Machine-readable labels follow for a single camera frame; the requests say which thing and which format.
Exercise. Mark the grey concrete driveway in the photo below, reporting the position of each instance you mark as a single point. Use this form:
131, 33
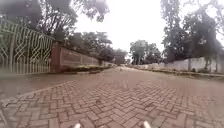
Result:
30, 81

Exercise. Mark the row of trees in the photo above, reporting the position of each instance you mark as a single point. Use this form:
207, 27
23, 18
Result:
63, 20
196, 30

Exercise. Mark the red brick wall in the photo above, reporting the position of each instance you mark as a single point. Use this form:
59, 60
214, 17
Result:
71, 59

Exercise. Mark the red brick road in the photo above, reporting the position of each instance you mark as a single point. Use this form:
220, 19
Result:
123, 96

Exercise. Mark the white wall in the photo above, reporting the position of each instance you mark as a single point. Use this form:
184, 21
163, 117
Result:
186, 64

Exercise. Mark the grass verge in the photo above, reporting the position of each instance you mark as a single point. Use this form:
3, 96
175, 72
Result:
180, 72
85, 69

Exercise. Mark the robot's own part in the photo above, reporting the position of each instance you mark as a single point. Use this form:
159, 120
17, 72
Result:
77, 126
146, 125

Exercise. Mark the white metal gate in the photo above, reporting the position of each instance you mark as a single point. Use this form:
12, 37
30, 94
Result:
23, 50

